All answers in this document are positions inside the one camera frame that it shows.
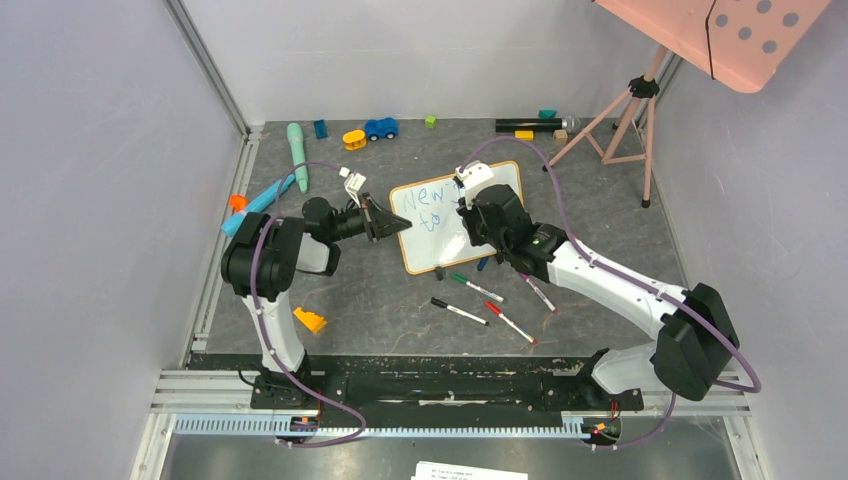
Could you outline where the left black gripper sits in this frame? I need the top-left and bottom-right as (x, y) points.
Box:
(326, 192), (411, 242)

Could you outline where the white whiteboard wooden frame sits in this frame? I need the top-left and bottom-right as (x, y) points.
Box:
(389, 174), (495, 275)

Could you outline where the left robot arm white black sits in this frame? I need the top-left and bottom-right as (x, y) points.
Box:
(221, 193), (412, 408)

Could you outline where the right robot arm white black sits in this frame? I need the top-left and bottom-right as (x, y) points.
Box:
(457, 184), (739, 408)

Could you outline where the purple capped marker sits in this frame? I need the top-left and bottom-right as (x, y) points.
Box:
(521, 274), (558, 313)

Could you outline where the green capped marker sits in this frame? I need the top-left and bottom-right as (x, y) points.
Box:
(451, 273), (505, 303)

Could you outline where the yellow oval toy brick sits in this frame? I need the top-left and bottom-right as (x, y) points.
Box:
(342, 129), (368, 151)

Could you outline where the yellow flat brick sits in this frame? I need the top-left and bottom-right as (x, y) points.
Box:
(514, 130), (535, 142)

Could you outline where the red capped marker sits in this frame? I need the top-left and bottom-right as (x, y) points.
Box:
(484, 301), (537, 345)

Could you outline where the black capped marker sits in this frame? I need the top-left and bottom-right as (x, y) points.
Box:
(430, 297), (489, 326)

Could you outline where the blue toy car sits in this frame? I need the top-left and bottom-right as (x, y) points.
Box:
(364, 117), (399, 142)

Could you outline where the black cylinder tube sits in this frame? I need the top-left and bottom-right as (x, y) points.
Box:
(495, 118), (567, 133)

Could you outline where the beige wooden cube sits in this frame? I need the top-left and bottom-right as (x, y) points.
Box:
(552, 129), (570, 146)

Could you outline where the dark blue brick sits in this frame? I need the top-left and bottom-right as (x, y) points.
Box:
(313, 120), (329, 140)

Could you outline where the clear round cap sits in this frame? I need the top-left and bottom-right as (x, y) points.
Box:
(562, 115), (582, 134)

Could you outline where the orange wedge block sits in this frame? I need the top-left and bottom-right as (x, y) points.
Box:
(293, 307), (327, 335)

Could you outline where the mint green toy crayon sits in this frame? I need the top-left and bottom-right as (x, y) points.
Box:
(286, 123), (309, 194)

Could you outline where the small orange block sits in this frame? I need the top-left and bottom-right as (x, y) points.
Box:
(228, 194), (249, 213)

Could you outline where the light blue toy crayon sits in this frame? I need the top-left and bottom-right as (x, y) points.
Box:
(220, 174), (295, 237)

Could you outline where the white paper sheet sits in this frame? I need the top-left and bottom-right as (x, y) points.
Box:
(411, 461), (529, 480)

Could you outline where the pink music stand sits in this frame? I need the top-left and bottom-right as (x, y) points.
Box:
(545, 0), (830, 207)

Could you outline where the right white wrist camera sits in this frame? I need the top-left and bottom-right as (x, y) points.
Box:
(455, 160), (495, 209)

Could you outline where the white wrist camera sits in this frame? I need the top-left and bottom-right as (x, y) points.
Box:
(339, 167), (366, 208)
(455, 160), (495, 209)

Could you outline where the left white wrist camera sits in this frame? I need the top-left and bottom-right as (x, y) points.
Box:
(339, 167), (366, 208)

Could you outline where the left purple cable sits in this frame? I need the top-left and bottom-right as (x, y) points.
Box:
(248, 161), (367, 450)

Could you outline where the purple cable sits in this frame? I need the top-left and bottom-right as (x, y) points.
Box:
(458, 136), (763, 453)
(248, 161), (367, 450)

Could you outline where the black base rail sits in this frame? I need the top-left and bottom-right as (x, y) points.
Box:
(188, 353), (644, 430)

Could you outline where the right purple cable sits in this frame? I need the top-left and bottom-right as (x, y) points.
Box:
(458, 136), (763, 453)

